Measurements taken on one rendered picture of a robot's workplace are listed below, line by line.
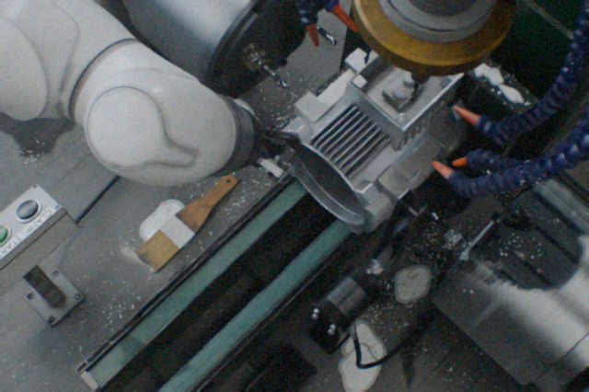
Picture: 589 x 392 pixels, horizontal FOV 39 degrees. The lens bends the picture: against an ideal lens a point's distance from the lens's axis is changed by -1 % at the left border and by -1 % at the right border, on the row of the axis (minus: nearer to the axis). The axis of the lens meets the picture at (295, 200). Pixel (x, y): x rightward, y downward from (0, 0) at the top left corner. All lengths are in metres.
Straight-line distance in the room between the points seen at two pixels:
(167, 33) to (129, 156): 0.51
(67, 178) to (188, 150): 0.71
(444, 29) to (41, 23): 0.40
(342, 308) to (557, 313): 0.27
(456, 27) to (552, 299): 0.35
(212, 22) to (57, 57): 0.40
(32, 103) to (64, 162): 0.65
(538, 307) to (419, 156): 0.27
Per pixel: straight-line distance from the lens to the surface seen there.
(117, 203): 1.42
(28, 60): 0.80
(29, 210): 1.14
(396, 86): 1.13
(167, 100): 0.73
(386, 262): 1.12
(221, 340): 1.22
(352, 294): 1.11
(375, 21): 0.93
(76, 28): 0.82
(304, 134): 1.14
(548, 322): 1.06
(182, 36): 1.20
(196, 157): 0.77
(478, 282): 1.07
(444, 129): 1.18
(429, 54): 0.92
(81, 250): 1.40
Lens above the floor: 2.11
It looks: 69 degrees down
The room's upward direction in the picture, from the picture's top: 7 degrees clockwise
